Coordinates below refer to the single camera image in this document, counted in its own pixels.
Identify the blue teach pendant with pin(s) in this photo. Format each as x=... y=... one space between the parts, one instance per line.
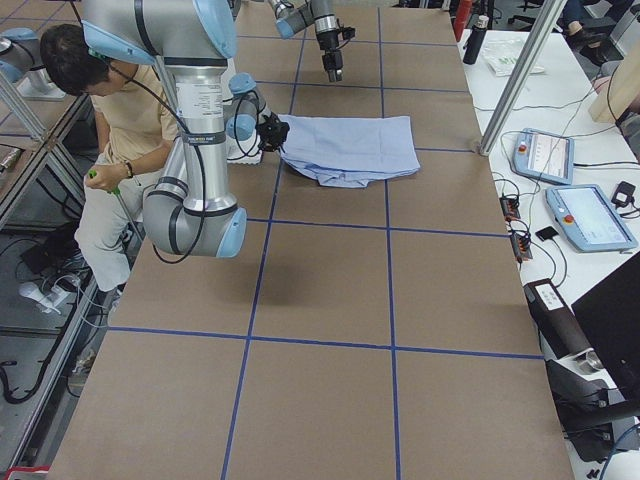
x=588 y=219
x=544 y=156

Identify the black water bottle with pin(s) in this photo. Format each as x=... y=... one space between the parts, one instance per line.
x=475 y=40

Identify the white plastic bag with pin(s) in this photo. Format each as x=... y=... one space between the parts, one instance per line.
x=502 y=55

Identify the red cylinder bottle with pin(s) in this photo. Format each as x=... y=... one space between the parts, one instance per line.
x=462 y=16

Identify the light blue striped shirt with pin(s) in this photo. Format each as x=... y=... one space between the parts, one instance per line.
x=350 y=152

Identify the black monitor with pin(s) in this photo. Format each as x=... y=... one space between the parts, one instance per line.
x=608 y=315

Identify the person in beige shirt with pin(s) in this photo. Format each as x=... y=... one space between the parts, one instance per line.
x=135 y=132

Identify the aluminium frame post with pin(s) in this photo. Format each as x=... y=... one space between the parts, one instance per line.
x=536 y=40

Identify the black box with label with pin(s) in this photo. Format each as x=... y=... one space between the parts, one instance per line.
x=555 y=319

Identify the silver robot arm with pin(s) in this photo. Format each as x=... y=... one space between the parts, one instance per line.
x=291 y=19
x=191 y=210

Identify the far blue teach pendant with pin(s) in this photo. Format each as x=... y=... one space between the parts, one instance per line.
x=544 y=156

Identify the brown paper table cover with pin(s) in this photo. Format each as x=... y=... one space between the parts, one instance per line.
x=376 y=333

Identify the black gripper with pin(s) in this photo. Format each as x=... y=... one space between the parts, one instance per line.
x=330 y=56
x=273 y=133

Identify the near blue teach pendant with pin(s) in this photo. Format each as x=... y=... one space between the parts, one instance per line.
x=588 y=219

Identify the white camera mast post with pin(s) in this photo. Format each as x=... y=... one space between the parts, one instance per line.
x=238 y=151

